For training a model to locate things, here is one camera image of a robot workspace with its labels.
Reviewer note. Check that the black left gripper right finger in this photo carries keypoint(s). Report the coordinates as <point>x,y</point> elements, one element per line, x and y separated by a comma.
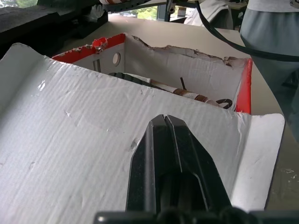
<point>198,168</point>

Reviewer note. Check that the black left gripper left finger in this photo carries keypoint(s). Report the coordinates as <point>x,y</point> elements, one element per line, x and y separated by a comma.
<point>142,168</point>

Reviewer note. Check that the red and white cardboard shoebox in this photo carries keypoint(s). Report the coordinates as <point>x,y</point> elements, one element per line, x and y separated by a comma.
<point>70,140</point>

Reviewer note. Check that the person in grey clothes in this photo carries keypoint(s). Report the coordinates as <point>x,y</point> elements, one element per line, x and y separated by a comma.
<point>271,35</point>

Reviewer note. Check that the crumpled white plastic bag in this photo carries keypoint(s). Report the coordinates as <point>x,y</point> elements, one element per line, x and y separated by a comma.
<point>96,12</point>

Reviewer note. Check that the black foam case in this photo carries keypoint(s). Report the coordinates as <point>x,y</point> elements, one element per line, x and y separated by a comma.
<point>35,25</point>

